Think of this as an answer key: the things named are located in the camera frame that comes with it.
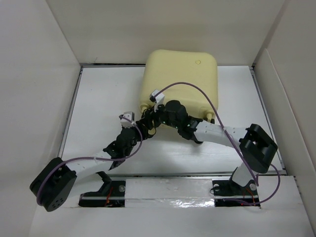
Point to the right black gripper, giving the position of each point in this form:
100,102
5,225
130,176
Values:
148,112

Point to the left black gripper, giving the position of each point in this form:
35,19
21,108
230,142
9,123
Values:
143,128

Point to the yellow hard-shell suitcase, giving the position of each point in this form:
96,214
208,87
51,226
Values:
189,77

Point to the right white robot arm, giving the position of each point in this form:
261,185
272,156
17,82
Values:
253,145

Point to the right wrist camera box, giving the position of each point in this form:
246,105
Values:
157,97

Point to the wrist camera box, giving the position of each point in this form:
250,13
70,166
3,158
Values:
127,118
157,97

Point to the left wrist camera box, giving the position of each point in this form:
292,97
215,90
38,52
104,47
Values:
127,118

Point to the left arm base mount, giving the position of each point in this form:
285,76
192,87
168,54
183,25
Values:
110,195

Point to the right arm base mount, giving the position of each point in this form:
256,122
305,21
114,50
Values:
229,194

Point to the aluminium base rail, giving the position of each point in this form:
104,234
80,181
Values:
187,188

